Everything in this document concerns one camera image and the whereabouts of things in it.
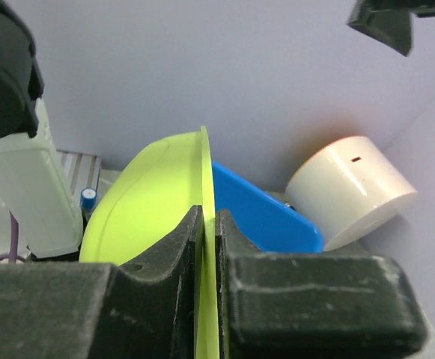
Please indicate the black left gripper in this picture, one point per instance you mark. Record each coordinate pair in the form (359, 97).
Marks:
(392, 27)

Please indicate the small blue white bottle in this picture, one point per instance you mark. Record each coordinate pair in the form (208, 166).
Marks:
(88, 202)

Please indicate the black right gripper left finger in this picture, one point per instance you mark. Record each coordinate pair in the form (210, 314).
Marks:
(90, 299)

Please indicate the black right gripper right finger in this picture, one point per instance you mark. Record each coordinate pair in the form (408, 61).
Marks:
(339, 304)

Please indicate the blue plastic tray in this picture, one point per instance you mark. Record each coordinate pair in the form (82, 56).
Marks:
(268, 223)

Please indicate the green plastic tray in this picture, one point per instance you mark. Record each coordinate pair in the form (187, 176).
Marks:
(156, 225)

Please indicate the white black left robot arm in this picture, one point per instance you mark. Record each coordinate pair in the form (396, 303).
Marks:
(269, 79)

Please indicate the cream cylindrical container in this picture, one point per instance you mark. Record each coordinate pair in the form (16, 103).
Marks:
(348, 189)

